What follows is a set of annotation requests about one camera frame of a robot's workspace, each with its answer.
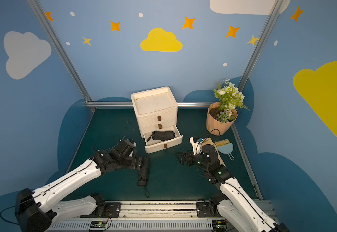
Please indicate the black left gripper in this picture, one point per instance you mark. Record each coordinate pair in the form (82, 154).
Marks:
(145, 168)

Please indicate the right aluminium frame post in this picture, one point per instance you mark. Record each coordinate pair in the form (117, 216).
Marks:
(265, 33)

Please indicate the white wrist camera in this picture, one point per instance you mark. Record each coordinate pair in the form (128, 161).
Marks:
(133, 149)
(196, 144)

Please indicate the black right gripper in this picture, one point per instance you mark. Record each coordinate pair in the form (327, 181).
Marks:
(188, 158)

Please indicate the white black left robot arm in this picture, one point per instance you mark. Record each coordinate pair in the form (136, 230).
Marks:
(37, 210)

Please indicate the white green artificial flowers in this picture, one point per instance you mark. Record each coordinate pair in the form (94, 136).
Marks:
(230, 99)

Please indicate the white bottom drawer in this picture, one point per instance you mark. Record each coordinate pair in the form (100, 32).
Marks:
(155, 146)

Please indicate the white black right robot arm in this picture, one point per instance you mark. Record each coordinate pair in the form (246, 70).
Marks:
(233, 203)

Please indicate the black umbrella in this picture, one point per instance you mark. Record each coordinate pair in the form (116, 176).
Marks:
(144, 175)
(161, 136)

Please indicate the green circuit board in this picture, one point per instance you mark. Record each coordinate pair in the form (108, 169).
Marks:
(98, 225)
(219, 225)

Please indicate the left green circuit board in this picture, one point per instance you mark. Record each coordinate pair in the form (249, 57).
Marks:
(98, 225)

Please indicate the beige ribbed flower pot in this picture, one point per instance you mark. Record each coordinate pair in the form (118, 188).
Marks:
(214, 126)

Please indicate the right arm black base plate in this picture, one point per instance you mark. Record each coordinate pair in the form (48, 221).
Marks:
(205, 210)

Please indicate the right green circuit board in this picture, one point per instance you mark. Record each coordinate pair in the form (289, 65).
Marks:
(219, 225)

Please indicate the horizontal aluminium frame rail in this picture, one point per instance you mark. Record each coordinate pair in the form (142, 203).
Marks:
(130, 104)

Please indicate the aluminium frame post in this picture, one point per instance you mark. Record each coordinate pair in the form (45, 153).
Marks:
(265, 33)
(49, 30)

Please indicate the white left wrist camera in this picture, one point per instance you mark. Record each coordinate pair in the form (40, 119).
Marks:
(133, 149)

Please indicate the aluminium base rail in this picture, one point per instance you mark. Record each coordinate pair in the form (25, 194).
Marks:
(159, 210)

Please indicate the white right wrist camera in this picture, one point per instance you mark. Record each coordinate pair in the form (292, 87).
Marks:
(196, 144)

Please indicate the left aluminium frame post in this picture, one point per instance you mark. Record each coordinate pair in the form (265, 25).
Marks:
(49, 30)

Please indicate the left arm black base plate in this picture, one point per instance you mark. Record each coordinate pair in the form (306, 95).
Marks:
(105, 210)

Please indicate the white drawer cabinet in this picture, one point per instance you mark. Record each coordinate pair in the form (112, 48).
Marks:
(150, 104)

